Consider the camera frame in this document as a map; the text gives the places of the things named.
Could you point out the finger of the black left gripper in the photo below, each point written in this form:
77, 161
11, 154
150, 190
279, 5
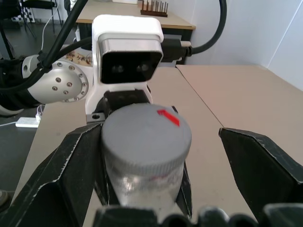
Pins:
185, 189
106, 194

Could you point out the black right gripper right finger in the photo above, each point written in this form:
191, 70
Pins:
262, 165

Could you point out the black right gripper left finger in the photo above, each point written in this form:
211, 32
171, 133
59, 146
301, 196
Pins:
59, 170

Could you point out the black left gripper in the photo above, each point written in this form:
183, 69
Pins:
125, 99

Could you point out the clear plastic jar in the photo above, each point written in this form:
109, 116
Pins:
144, 191

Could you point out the grey jar lid red arrow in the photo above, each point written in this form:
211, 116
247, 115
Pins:
145, 139

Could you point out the box with brown speckled contents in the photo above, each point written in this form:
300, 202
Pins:
79, 56

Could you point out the white power strip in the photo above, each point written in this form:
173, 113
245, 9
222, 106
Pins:
27, 122

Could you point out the beige background table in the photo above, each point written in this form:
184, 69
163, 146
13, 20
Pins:
142, 20

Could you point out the dark wooden peg rack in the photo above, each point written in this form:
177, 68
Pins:
154, 10

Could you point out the black and white checkerboard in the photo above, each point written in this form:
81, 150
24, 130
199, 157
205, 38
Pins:
26, 10

